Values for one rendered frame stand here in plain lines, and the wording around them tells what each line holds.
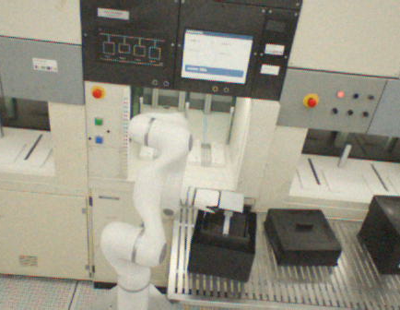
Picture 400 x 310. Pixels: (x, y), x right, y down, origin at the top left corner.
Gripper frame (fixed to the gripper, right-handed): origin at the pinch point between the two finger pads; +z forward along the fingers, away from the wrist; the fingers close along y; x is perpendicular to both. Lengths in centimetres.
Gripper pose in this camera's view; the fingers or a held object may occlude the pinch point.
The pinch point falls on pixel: (229, 204)
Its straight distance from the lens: 179.1
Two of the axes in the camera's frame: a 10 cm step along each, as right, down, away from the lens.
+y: -1.5, 5.3, -8.4
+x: 1.3, -8.3, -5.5
